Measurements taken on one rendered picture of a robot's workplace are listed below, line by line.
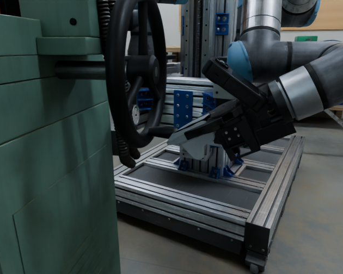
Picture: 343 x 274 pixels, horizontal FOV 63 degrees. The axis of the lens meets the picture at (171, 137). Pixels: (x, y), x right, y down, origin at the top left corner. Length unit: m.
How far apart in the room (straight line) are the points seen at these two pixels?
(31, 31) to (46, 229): 0.37
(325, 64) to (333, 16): 3.49
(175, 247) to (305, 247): 0.58
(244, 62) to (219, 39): 0.81
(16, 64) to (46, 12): 0.11
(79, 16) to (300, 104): 0.39
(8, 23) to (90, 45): 0.12
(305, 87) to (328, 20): 3.50
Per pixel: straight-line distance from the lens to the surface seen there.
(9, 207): 0.54
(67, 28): 0.55
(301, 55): 0.54
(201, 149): 0.49
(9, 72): 0.51
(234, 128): 0.46
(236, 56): 0.53
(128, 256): 1.31
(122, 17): 0.43
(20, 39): 0.54
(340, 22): 3.96
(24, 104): 0.53
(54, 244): 0.66
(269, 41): 0.55
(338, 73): 0.45
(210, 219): 1.18
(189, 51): 1.30
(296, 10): 1.08
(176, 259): 1.29
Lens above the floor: 0.85
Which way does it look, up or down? 18 degrees down
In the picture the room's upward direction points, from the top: straight up
